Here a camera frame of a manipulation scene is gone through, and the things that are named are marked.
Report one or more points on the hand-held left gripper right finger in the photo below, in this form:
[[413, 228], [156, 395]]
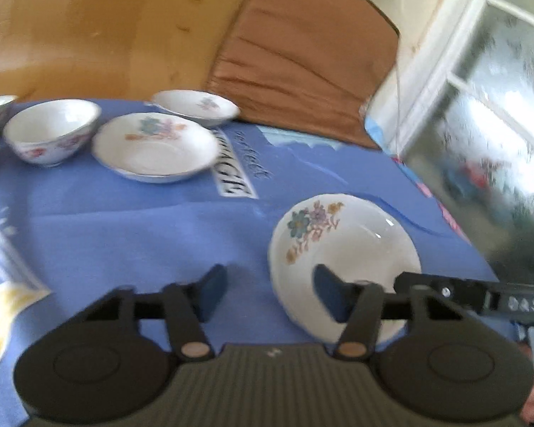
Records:
[[329, 293]]

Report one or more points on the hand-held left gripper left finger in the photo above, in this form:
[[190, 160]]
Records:
[[213, 291]]

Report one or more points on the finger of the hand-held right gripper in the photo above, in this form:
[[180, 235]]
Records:
[[476, 296]]

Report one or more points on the small white floral plate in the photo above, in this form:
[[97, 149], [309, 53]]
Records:
[[196, 106]]

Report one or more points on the blue printed tablecloth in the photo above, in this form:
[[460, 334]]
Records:
[[138, 231]]

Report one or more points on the white framed glass door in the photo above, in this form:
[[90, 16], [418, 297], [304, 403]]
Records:
[[494, 98]]

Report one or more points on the brown leather cushion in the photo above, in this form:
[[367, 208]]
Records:
[[302, 53]]

